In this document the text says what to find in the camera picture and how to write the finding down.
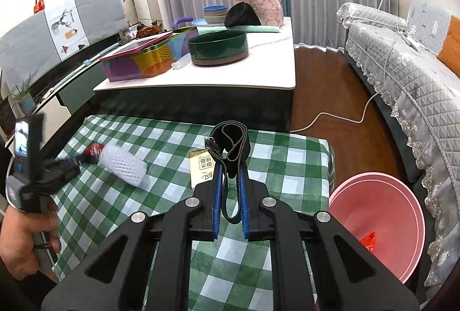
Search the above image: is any white foam net sleeve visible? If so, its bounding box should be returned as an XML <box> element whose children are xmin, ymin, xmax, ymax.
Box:
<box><xmin>99</xmin><ymin>144</ymin><xmax>147</xmax><ymax>188</ymax></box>

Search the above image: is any pink plastic basin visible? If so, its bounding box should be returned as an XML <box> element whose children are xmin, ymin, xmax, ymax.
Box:
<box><xmin>328</xmin><ymin>172</ymin><xmax>426</xmax><ymax>284</ymax></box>

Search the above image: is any mint green folded towel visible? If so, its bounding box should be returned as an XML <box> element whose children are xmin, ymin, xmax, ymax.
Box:
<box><xmin>197</xmin><ymin>24</ymin><xmax>281</xmax><ymax>34</ymax></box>

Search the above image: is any small red plastic bag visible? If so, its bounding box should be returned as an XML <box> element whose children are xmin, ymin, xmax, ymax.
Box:
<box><xmin>360</xmin><ymin>231</ymin><xmax>377</xmax><ymax>253</ymax></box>

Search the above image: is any grey television dust cover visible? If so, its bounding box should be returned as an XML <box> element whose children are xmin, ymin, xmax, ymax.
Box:
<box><xmin>0</xmin><ymin>0</ymin><xmax>129</xmax><ymax>93</ymax></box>

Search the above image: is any black hat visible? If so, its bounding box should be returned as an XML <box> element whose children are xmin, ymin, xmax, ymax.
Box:
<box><xmin>224</xmin><ymin>2</ymin><xmax>262</xmax><ymax>28</ymax></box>

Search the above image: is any orange cushion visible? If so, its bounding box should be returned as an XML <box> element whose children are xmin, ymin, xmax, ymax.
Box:
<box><xmin>436</xmin><ymin>16</ymin><xmax>460</xmax><ymax>78</ymax></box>

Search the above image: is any green checked tablecloth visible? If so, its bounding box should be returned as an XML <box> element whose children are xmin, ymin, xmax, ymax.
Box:
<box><xmin>50</xmin><ymin>114</ymin><xmax>335</xmax><ymax>311</ymax></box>

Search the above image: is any pink quilted bag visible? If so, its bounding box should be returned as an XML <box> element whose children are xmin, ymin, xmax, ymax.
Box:
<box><xmin>233</xmin><ymin>0</ymin><xmax>285</xmax><ymax>26</ymax></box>

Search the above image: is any white power strip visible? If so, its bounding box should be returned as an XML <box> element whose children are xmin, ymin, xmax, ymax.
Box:
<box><xmin>406</xmin><ymin>36</ymin><xmax>425</xmax><ymax>52</ymax></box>

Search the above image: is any thin white cable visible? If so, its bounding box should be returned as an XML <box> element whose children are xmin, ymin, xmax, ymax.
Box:
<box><xmin>248</xmin><ymin>36</ymin><xmax>292</xmax><ymax>46</ymax></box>

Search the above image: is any dark green round tub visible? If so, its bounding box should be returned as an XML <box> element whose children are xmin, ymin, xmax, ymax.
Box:
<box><xmin>187</xmin><ymin>30</ymin><xmax>250</xmax><ymax>68</ymax></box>

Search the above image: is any colourful storage box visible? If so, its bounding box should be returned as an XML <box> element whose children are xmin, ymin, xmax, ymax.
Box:
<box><xmin>101</xmin><ymin>32</ymin><xmax>198</xmax><ymax>82</ymax></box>

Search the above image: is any grey quilted sofa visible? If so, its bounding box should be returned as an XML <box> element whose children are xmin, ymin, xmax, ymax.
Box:
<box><xmin>337</xmin><ymin>1</ymin><xmax>460</xmax><ymax>289</ymax></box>

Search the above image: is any small potted plant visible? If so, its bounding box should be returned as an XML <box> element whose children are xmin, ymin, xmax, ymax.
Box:
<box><xmin>9</xmin><ymin>76</ymin><xmax>37</xmax><ymax>114</ymax></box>

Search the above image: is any white coffee table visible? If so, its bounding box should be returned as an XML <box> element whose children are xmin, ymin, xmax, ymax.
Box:
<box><xmin>93</xmin><ymin>17</ymin><xmax>297</xmax><ymax>134</ymax></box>

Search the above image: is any person's left hand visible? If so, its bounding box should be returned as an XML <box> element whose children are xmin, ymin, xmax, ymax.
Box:
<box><xmin>0</xmin><ymin>201</ymin><xmax>62</xmax><ymax>280</ymax></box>

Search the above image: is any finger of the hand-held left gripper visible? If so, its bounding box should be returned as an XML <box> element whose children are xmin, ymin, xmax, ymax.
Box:
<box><xmin>74</xmin><ymin>146</ymin><xmax>103</xmax><ymax>164</ymax></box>
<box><xmin>54</xmin><ymin>156</ymin><xmax>97</xmax><ymax>171</ymax></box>

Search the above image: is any white television cabinet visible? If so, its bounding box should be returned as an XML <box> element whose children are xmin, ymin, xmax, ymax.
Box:
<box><xmin>22</xmin><ymin>59</ymin><xmax>109</xmax><ymax>140</ymax></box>

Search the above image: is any white power cable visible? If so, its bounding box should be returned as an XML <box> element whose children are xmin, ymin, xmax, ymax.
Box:
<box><xmin>289</xmin><ymin>18</ymin><xmax>409</xmax><ymax>134</ymax></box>

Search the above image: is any black strap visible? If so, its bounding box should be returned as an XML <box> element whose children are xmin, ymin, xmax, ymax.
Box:
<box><xmin>205</xmin><ymin>121</ymin><xmax>251</xmax><ymax>226</ymax></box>

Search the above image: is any grey cushion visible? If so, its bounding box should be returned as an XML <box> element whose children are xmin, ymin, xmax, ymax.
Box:
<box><xmin>406</xmin><ymin>2</ymin><xmax>452</xmax><ymax>55</ymax></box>

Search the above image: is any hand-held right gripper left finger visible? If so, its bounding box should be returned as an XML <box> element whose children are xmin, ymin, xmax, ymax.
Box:
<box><xmin>41</xmin><ymin>168</ymin><xmax>223</xmax><ymax>311</ymax></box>

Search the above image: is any white stick with blue ball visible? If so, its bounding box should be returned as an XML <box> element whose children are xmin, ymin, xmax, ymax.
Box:
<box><xmin>54</xmin><ymin>43</ymin><xmax>120</xmax><ymax>93</ymax></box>

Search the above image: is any stack of pastel bowls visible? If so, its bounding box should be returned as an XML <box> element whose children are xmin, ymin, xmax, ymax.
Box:
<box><xmin>203</xmin><ymin>5</ymin><xmax>229</xmax><ymax>24</ymax></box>

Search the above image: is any black television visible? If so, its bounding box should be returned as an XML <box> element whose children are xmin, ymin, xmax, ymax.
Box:
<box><xmin>34</xmin><ymin>41</ymin><xmax>123</xmax><ymax>97</ymax></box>

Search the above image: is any beige flat box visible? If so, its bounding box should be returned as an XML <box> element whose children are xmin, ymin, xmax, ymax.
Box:
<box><xmin>189</xmin><ymin>149</ymin><xmax>216</xmax><ymax>189</ymax></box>

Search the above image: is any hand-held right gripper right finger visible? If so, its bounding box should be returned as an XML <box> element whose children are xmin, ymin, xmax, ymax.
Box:
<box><xmin>238</xmin><ymin>168</ymin><xmax>419</xmax><ymax>311</ymax></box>

